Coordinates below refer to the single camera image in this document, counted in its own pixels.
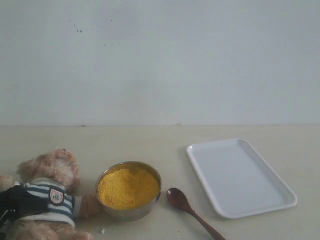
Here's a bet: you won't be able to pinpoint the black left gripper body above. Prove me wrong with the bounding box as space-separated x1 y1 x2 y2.
0 185 49 227

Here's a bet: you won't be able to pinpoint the teddy bear striped sweater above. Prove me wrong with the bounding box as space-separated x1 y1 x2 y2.
0 148 102 240

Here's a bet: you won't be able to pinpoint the dark wooden spoon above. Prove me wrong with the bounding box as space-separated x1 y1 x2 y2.
166 187 226 240

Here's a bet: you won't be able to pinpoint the steel bowl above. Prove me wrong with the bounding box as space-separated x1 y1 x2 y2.
95 161 162 222

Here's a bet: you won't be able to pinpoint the yellow millet grains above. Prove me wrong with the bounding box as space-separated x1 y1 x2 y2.
97 166 160 211

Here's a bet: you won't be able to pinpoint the white rectangular tray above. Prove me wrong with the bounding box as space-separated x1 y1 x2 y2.
186 138 298 219

